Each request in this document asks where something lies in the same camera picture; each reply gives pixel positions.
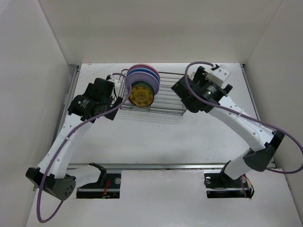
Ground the yellow patterned plate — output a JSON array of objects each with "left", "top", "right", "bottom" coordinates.
[{"left": 129, "top": 85, "right": 155, "bottom": 107}]

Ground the wire dish rack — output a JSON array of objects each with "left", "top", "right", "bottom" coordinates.
[{"left": 121, "top": 71, "right": 187, "bottom": 116}]

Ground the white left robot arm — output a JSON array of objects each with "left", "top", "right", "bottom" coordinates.
[{"left": 26, "top": 77, "right": 123, "bottom": 201}]

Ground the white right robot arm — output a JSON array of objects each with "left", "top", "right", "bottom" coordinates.
[{"left": 171, "top": 66, "right": 284, "bottom": 186}]

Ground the lilac plate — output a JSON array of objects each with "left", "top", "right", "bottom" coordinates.
[{"left": 126, "top": 71, "right": 160, "bottom": 94}]

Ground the pink plate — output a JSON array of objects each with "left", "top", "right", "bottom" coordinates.
[{"left": 127, "top": 64, "right": 160, "bottom": 83}]

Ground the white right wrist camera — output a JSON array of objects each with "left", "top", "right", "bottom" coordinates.
[{"left": 206, "top": 65, "right": 231, "bottom": 87}]

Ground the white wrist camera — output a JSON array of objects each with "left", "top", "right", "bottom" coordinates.
[
  {"left": 106, "top": 75, "right": 121, "bottom": 87},
  {"left": 206, "top": 65, "right": 231, "bottom": 87}
]

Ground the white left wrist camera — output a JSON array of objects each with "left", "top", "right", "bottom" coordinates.
[{"left": 106, "top": 75, "right": 121, "bottom": 87}]

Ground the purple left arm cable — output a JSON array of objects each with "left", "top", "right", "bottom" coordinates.
[{"left": 36, "top": 72, "right": 133, "bottom": 223}]

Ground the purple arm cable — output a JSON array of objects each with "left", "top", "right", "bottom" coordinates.
[
  {"left": 185, "top": 61, "right": 303, "bottom": 198},
  {"left": 36, "top": 72, "right": 133, "bottom": 223}
]

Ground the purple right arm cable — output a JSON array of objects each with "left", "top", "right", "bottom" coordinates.
[{"left": 185, "top": 61, "right": 303, "bottom": 198}]

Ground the aluminium front rail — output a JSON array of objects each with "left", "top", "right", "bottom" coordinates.
[{"left": 68, "top": 163, "right": 275, "bottom": 171}]

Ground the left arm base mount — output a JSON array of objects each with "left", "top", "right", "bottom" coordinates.
[{"left": 76, "top": 171, "right": 122, "bottom": 199}]

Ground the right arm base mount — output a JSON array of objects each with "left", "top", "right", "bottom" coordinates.
[{"left": 204, "top": 172, "right": 255, "bottom": 199}]

